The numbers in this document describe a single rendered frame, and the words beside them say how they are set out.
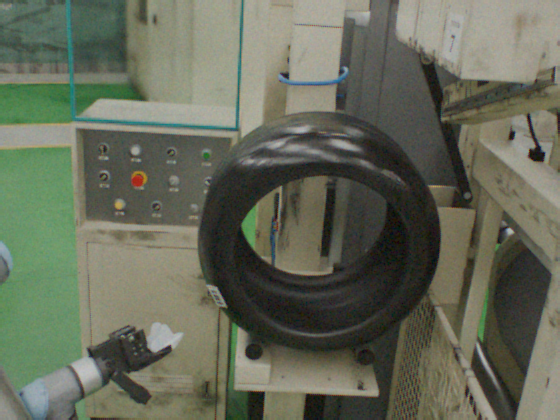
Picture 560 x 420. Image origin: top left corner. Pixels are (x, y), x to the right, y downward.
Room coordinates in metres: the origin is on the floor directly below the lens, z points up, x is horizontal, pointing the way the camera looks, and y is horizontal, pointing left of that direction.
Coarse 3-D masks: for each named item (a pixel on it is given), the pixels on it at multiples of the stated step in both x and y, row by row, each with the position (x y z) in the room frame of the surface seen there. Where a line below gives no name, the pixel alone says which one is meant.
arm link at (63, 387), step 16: (64, 368) 1.07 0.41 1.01; (32, 384) 1.02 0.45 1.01; (48, 384) 1.02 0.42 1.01; (64, 384) 1.03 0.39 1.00; (80, 384) 1.05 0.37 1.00; (32, 400) 0.99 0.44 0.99; (48, 400) 1.00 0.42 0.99; (64, 400) 1.02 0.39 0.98; (32, 416) 0.98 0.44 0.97; (48, 416) 1.00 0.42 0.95; (64, 416) 1.01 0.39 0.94
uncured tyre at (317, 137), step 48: (240, 144) 1.49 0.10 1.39; (288, 144) 1.35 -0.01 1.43; (336, 144) 1.34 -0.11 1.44; (384, 144) 1.39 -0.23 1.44; (240, 192) 1.32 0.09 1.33; (384, 192) 1.33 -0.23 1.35; (240, 240) 1.59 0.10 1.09; (384, 240) 1.61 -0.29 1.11; (432, 240) 1.35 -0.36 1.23; (240, 288) 1.31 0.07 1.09; (288, 288) 1.59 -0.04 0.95; (336, 288) 1.60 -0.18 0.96; (384, 288) 1.54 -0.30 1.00; (288, 336) 1.32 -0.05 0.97; (336, 336) 1.32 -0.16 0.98
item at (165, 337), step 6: (162, 330) 1.20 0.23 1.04; (168, 330) 1.21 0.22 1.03; (162, 336) 1.20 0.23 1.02; (168, 336) 1.21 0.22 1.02; (180, 336) 1.23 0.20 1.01; (156, 342) 1.18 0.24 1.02; (162, 342) 1.19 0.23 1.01; (168, 342) 1.20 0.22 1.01; (174, 342) 1.20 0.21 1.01; (150, 348) 1.17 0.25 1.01; (156, 348) 1.18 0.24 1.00
